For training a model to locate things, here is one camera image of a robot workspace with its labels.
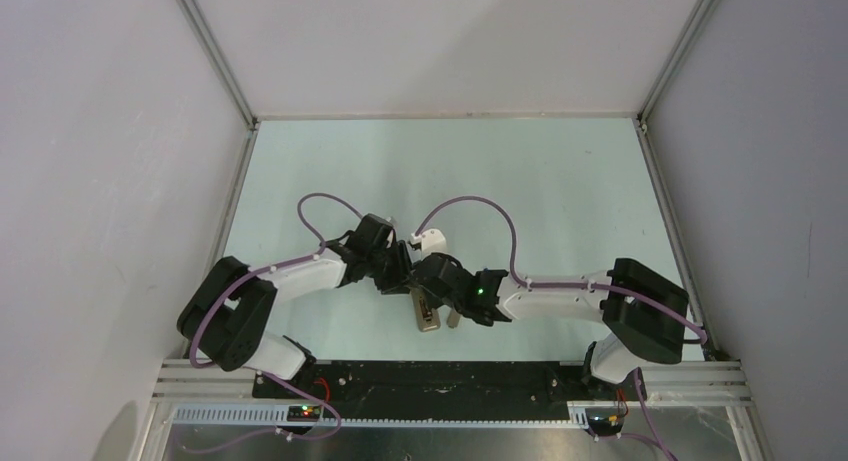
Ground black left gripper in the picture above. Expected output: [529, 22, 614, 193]
[366, 240, 419, 295]

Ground beige battery compartment cover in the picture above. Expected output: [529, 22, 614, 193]
[446, 310, 462, 329]

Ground beige remote control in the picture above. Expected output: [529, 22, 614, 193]
[410, 288, 441, 333]

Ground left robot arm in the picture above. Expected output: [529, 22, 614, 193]
[176, 214, 412, 398]

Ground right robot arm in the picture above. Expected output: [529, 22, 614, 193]
[408, 253, 689, 399]

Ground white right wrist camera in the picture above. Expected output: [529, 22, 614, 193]
[410, 228, 448, 258]

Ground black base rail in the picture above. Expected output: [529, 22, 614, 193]
[291, 360, 641, 422]

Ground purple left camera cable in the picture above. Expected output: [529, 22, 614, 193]
[188, 192, 366, 370]

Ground purple camera cable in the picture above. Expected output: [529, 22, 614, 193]
[413, 195, 709, 347]
[188, 192, 366, 370]

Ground white slotted cable duct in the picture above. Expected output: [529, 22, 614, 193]
[172, 404, 591, 429]

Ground left aluminium frame post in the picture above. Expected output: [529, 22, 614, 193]
[176, 0, 258, 131]

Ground aluminium frame post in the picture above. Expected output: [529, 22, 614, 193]
[637, 0, 721, 125]
[176, 0, 258, 131]

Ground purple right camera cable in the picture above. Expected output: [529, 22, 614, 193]
[413, 195, 709, 347]

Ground right aluminium frame post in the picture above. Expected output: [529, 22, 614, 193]
[637, 0, 721, 125]

